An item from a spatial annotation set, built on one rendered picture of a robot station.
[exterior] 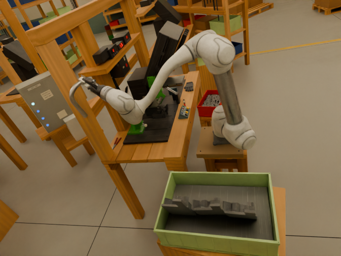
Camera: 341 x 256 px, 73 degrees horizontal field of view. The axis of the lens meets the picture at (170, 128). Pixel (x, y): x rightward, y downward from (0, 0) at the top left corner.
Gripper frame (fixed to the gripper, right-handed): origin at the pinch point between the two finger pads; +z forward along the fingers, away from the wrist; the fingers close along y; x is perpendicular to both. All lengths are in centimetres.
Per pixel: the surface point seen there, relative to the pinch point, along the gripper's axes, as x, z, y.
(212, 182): -8, -87, -56
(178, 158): -13, -54, -63
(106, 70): -24.7, 14.4, -13.5
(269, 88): -256, -41, -194
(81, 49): -25.5, 37.3, -2.2
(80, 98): 4.3, 10.8, -16.1
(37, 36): 2.9, 20.8, 27.8
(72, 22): -26.9, 34.1, 18.4
